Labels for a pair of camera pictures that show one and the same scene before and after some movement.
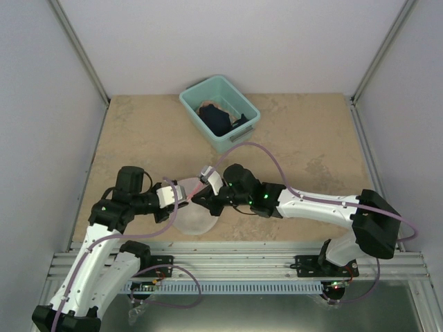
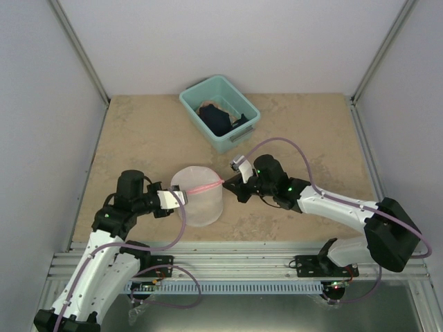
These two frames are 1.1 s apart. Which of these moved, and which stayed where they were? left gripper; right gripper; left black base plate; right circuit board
Moved: right gripper
Stayed: right circuit board; left black base plate; left gripper
